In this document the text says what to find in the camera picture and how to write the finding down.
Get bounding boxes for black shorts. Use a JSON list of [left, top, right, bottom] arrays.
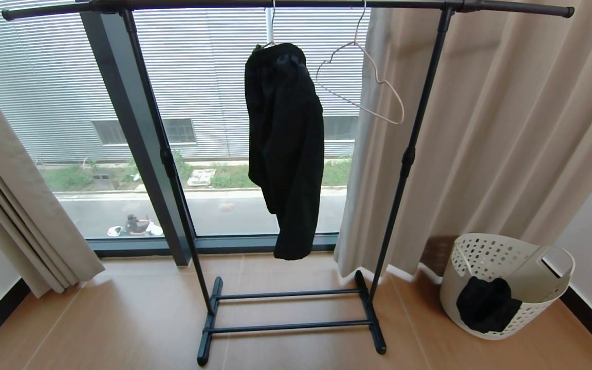
[[245, 43, 325, 261]]

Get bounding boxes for pink clothes hanger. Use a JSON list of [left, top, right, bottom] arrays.
[[261, 0, 278, 50], [316, 0, 405, 125]]

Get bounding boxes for black clothes rack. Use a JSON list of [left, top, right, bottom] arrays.
[[2, 0, 575, 366]]

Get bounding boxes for heap of black clothes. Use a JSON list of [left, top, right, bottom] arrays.
[[456, 276, 523, 335]]

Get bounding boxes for white laundry basket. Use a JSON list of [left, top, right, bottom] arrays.
[[440, 233, 576, 341]]

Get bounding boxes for window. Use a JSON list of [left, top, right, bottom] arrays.
[[0, 0, 374, 265]]

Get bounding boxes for beige curtain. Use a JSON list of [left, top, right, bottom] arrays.
[[0, 59, 105, 299], [335, 0, 592, 281]]

